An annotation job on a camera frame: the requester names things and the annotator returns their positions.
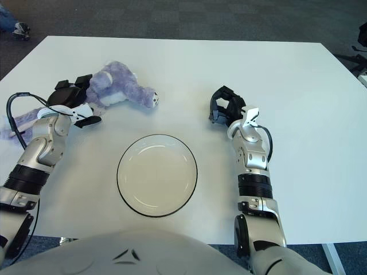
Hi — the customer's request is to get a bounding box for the purple plush rabbit doll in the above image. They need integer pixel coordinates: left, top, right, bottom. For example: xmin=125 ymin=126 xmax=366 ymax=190
xmin=0 ymin=60 xmax=160 ymax=138

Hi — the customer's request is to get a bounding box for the white table leg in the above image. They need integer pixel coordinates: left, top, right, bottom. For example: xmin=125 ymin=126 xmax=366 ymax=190
xmin=322 ymin=243 xmax=345 ymax=275

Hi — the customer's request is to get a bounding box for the white plate with black rim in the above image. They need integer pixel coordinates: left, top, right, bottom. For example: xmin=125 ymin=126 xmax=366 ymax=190
xmin=116 ymin=133 xmax=198 ymax=219

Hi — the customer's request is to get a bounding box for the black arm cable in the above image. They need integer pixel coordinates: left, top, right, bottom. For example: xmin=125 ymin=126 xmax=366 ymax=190
xmin=255 ymin=124 xmax=272 ymax=170
xmin=6 ymin=92 xmax=58 ymax=150

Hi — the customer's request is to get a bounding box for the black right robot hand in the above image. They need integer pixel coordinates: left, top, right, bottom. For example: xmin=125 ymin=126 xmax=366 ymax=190
xmin=208 ymin=85 xmax=261 ymax=128

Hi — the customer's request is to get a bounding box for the grey sneaker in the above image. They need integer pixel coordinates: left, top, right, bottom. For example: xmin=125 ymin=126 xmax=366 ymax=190
xmin=11 ymin=22 xmax=31 ymax=40

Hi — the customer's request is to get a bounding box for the black swivel chair base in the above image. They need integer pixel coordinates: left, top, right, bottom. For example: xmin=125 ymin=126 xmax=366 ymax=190
xmin=334 ymin=24 xmax=367 ymax=78

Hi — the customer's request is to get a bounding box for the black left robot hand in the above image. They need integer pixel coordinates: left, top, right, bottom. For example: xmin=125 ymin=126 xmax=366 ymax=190
xmin=46 ymin=73 xmax=103 ymax=128

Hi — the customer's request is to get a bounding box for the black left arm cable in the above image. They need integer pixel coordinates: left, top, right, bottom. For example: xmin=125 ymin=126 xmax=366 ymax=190
xmin=6 ymin=92 xmax=58 ymax=150

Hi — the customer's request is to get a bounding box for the person's leg in jeans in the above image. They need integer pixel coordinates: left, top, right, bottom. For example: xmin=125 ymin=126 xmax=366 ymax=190
xmin=0 ymin=5 xmax=18 ymax=32

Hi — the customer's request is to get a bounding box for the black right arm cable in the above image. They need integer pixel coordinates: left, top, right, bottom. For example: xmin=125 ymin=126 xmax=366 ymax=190
xmin=255 ymin=124 xmax=272 ymax=170

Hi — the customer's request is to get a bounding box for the grey robot torso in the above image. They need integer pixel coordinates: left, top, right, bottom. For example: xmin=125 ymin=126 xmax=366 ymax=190
xmin=0 ymin=222 xmax=256 ymax=275

